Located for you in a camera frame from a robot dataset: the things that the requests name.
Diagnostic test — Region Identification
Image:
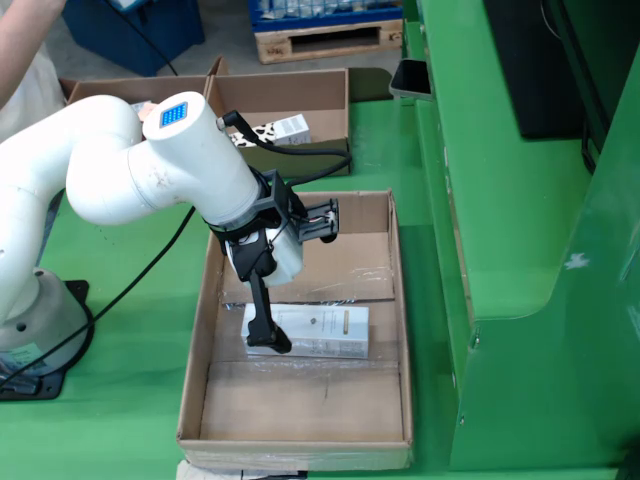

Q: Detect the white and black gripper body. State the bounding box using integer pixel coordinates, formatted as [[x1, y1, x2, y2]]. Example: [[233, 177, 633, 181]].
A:
[[223, 223, 305, 288]]

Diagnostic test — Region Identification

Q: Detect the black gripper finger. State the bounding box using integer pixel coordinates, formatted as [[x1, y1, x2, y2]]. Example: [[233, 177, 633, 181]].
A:
[[246, 269, 293, 355]]

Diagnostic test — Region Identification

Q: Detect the long white serum box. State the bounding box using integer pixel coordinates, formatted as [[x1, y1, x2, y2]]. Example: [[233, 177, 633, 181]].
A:
[[240, 302, 371, 360]]

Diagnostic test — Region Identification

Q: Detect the person's bare forearm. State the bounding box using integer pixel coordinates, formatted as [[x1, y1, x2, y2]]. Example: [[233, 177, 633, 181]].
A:
[[0, 0, 67, 109]]

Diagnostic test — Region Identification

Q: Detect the large shallow cardboard tray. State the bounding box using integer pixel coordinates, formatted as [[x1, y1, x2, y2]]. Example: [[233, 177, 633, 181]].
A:
[[175, 188, 415, 472]]

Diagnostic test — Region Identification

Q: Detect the cardboard box with olive flap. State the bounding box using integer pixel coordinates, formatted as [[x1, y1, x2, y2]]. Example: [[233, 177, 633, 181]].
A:
[[204, 55, 394, 179]]

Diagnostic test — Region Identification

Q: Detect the open brown cardboard box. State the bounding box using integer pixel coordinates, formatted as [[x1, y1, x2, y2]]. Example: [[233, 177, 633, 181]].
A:
[[58, 74, 211, 109]]

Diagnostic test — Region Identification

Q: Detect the wooden pallet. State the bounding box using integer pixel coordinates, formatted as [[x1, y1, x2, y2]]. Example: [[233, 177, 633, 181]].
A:
[[253, 18, 404, 65]]

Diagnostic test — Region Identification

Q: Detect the smartphone with dark screen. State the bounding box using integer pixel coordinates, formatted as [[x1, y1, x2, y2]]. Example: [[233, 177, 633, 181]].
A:
[[388, 58, 434, 101]]

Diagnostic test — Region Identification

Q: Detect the blue crate with goods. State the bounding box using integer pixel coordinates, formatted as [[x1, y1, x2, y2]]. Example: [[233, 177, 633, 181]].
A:
[[248, 0, 404, 33]]

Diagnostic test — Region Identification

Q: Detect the green metal machine housing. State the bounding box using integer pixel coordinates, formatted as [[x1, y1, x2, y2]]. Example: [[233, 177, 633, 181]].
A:
[[399, 0, 640, 471]]

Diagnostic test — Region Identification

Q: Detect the dark blue plastic bin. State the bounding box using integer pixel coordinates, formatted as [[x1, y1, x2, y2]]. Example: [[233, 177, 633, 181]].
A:
[[60, 0, 205, 77]]

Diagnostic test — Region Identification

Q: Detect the flat monitor panel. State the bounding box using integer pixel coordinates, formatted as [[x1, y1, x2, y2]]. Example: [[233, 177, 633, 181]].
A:
[[482, 0, 611, 140]]

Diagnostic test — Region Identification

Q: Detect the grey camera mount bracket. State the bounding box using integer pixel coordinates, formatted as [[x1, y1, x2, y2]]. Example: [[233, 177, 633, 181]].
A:
[[249, 169, 341, 245]]

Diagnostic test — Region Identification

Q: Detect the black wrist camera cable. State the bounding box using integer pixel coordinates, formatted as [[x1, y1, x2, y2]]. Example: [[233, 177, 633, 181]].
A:
[[215, 110, 353, 189]]

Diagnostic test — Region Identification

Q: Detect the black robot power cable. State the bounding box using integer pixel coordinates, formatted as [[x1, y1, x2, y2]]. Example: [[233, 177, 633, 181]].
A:
[[0, 205, 197, 394]]

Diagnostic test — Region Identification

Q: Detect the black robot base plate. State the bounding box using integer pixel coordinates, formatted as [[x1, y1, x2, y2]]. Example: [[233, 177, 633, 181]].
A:
[[0, 279, 96, 401]]

